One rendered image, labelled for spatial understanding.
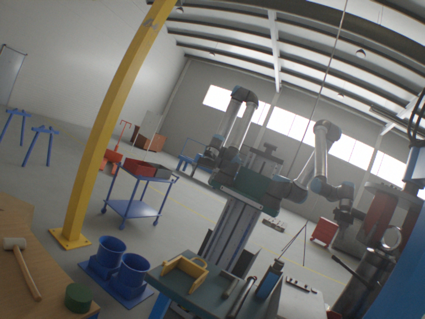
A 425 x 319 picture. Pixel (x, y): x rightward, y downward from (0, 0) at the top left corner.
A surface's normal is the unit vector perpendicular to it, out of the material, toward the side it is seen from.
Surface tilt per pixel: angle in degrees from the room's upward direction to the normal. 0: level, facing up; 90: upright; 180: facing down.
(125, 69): 90
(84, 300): 0
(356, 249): 90
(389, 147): 90
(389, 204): 90
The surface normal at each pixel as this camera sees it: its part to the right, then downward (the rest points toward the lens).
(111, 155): 0.33, 0.19
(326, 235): -0.59, -0.22
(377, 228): 0.07, 0.09
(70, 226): -0.33, -0.09
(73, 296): 0.40, -0.92
